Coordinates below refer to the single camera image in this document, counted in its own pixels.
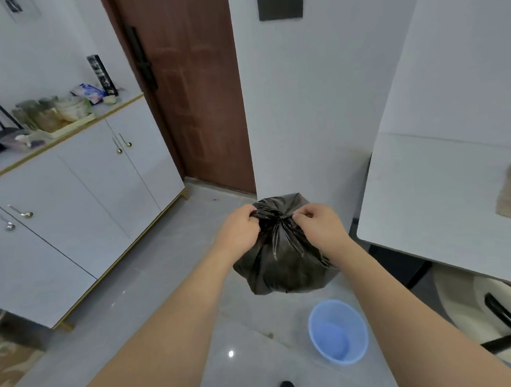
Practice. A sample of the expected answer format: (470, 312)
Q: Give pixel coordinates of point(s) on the clear plastic container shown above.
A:
(20, 140)

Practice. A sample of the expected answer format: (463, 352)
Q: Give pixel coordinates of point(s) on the white cabinet with gold trim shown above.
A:
(68, 201)

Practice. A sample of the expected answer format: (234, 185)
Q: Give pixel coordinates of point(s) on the brown wooden door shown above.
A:
(194, 87)

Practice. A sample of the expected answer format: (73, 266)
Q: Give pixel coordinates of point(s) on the person's left forearm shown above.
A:
(160, 333)

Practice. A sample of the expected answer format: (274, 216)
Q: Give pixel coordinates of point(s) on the blue wipes packet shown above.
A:
(87, 91)

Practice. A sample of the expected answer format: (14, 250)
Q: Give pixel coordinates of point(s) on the person's right fingers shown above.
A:
(306, 215)

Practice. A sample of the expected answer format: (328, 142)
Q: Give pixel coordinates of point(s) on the clear lidded bowl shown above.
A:
(72, 106)

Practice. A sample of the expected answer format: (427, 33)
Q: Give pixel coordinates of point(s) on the cream chair with black armrest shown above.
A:
(479, 307)

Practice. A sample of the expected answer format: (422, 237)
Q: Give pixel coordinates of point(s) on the brown patterned rug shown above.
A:
(10, 370)

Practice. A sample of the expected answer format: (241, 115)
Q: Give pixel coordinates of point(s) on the person's right forearm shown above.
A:
(416, 323)

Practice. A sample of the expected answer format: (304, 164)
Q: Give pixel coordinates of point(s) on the person's left fingers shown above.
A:
(251, 217)

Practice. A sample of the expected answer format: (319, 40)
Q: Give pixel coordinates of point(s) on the gold cabinet knob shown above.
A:
(5, 223)
(22, 212)
(118, 148)
(126, 141)

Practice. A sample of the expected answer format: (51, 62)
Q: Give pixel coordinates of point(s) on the small white cup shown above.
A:
(110, 99)

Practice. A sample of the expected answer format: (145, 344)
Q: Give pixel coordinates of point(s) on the black garbage bag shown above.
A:
(284, 258)

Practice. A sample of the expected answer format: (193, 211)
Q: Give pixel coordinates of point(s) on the person's right hand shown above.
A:
(323, 226)

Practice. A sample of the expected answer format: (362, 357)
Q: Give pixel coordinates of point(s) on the cream tray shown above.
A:
(66, 124)

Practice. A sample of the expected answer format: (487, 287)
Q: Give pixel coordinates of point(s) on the black wall panel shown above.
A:
(280, 2)

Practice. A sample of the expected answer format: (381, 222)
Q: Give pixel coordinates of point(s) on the blue plastic waste bin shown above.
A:
(338, 333)

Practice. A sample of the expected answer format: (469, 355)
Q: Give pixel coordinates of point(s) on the tall black printed box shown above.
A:
(102, 75)

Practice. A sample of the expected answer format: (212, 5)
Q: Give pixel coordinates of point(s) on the person's left hand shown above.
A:
(235, 233)

